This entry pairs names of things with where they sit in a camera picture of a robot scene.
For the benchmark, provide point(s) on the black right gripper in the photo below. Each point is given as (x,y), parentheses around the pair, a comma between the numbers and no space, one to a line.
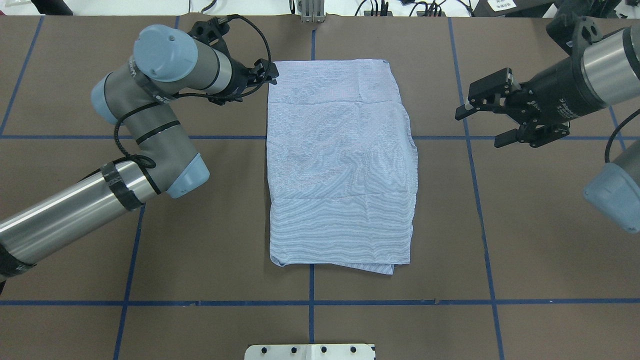
(556,91)

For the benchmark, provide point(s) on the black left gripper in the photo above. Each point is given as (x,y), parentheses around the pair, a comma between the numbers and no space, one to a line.
(242,76)

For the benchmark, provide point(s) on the light blue striped shirt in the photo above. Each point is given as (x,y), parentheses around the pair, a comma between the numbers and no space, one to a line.
(342,166)

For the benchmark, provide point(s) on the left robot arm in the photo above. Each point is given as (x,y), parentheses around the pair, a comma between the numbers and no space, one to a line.
(157,155)

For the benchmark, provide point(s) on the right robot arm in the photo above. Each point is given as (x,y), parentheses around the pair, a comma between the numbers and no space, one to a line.
(600,70)

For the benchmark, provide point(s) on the aluminium frame post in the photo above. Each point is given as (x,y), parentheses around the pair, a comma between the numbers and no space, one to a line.
(312,11)

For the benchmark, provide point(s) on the white post base plate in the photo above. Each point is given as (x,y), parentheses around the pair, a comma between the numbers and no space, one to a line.
(327,351)

